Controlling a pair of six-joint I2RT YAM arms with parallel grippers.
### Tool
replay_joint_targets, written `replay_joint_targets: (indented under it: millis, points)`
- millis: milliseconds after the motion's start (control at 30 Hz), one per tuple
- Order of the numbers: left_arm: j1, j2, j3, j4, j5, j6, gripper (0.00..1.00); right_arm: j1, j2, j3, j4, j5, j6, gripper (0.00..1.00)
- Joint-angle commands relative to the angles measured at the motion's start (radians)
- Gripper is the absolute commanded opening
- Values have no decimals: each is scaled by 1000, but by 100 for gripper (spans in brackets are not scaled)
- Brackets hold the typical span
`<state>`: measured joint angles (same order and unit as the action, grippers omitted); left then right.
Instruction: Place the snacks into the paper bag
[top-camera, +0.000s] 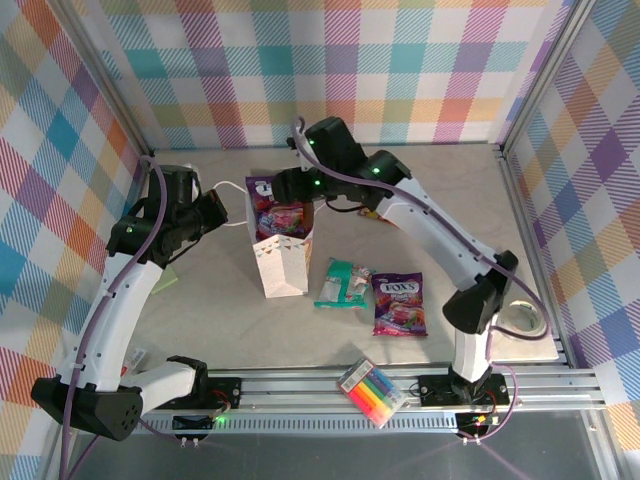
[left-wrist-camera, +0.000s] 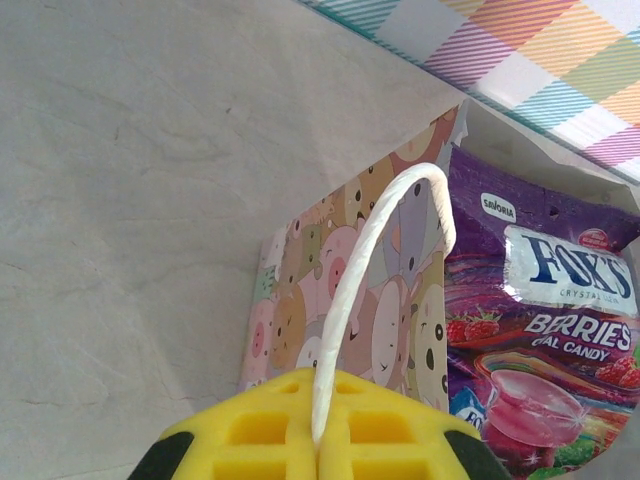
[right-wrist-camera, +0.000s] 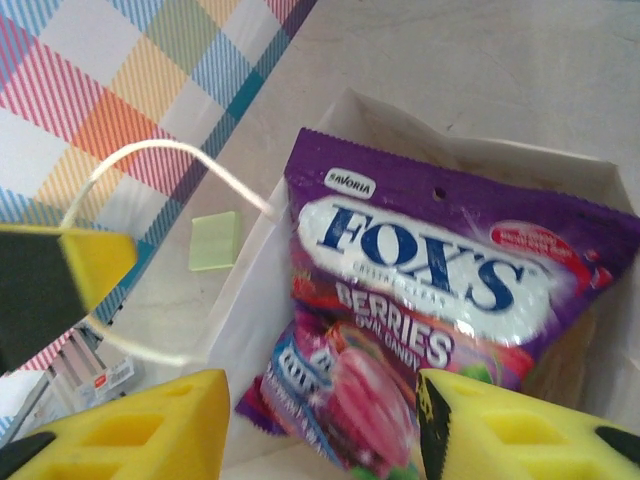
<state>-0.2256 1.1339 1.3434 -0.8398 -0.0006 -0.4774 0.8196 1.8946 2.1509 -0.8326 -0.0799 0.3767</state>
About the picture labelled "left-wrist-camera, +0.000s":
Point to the large purple berries candy bag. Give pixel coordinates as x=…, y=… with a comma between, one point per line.
x=540, y=310

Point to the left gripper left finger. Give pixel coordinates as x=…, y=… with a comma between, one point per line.
x=250, y=435

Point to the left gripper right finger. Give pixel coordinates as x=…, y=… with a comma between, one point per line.
x=400, y=440

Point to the animal print paper bag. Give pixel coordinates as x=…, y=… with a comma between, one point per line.
x=300, y=320

